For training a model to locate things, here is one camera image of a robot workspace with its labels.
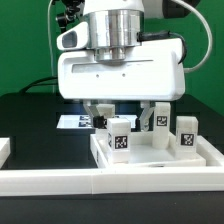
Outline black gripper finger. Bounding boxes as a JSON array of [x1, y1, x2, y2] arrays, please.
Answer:
[[83, 100, 106, 129], [135, 101, 155, 131]]

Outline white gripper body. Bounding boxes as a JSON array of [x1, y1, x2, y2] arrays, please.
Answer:
[[57, 22, 185, 101]]

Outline white square tabletop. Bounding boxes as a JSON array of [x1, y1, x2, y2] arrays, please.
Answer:
[[90, 131, 206, 168]]

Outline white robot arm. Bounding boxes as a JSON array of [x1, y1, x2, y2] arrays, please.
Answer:
[[57, 0, 207, 128]]

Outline white U-shaped obstacle fence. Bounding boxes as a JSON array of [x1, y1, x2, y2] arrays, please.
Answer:
[[0, 137, 224, 196]]

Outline white marker base plate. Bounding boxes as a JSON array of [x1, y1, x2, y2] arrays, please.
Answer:
[[57, 115, 137, 129]]

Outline black cable bundle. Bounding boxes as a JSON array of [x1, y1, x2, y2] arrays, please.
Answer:
[[18, 76, 59, 94]]

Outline white thin cable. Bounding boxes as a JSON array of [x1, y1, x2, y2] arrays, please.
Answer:
[[47, 0, 56, 94]]

